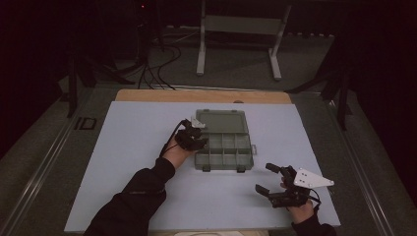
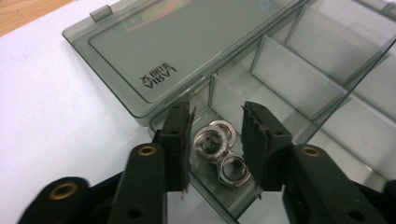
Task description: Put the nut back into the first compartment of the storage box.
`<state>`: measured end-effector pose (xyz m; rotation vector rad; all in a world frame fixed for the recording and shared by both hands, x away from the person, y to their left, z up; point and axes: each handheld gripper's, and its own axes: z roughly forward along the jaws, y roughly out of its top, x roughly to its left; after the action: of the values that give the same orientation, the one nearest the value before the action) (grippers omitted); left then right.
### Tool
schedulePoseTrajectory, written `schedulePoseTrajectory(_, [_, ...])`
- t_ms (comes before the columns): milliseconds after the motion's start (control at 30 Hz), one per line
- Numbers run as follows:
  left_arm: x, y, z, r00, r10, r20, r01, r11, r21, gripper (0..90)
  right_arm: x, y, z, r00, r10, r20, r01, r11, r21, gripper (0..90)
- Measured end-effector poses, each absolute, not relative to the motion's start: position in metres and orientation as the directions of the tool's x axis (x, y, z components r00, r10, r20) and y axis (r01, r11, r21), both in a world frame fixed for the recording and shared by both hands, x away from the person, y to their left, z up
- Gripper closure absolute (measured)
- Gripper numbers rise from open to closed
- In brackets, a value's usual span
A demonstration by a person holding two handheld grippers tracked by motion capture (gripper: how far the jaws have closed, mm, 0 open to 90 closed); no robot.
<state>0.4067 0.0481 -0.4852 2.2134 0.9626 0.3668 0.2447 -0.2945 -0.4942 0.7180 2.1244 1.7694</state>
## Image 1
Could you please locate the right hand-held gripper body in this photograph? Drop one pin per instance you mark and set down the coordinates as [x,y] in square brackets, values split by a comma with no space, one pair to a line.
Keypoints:
[308,179]

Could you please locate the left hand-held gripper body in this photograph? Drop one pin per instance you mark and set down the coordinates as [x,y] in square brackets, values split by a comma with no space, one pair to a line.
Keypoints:
[187,137]

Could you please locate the grey plastic compartment box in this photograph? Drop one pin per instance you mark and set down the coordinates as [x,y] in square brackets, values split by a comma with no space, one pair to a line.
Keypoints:
[226,144]

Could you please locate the person's left hand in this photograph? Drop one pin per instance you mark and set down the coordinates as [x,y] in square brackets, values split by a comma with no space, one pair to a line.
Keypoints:
[177,156]

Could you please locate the person's right hand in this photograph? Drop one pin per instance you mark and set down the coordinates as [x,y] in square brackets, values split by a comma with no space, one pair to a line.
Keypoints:
[302,213]

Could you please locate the light blue board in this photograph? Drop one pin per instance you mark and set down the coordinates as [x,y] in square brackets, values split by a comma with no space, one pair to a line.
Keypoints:
[262,131]

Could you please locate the black stand with struts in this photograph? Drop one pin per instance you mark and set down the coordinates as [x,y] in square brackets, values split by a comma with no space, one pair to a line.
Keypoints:
[342,101]

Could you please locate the grey metal stand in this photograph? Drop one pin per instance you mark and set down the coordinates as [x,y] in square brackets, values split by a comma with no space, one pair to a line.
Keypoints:
[242,24]

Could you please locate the black tripod stand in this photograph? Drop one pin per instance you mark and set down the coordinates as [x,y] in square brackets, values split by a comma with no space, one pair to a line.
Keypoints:
[73,88]

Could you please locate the metal floor rail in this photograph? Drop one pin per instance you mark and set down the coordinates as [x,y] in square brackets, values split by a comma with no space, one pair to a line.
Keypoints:
[360,170]
[39,170]

